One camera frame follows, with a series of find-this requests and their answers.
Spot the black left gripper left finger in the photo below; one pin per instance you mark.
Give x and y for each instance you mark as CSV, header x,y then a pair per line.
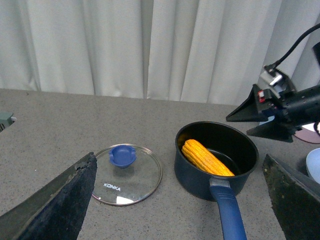
x,y
56,211

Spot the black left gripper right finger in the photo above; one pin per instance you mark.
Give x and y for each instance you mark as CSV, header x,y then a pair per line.
x,y
295,200

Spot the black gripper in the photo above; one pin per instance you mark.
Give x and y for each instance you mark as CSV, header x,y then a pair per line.
x,y
295,110

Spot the yellow corn cob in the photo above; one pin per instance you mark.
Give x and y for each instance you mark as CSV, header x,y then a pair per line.
x,y
203,159

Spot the glass lid blue knob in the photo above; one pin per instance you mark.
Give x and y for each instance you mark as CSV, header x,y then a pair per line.
x,y
126,174

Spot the dark blue saucepan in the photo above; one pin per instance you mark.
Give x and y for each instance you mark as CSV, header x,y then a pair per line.
x,y
236,151

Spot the light blue plate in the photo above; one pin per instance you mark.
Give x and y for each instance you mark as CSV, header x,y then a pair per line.
x,y
313,165

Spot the pink bowl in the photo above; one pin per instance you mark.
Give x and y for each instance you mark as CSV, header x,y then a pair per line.
x,y
308,134

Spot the white curtain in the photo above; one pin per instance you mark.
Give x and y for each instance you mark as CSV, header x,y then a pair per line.
x,y
205,51

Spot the grey green device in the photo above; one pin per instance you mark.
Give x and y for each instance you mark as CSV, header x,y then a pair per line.
x,y
6,120

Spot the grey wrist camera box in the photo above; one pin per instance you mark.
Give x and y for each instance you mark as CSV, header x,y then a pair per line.
x,y
275,82

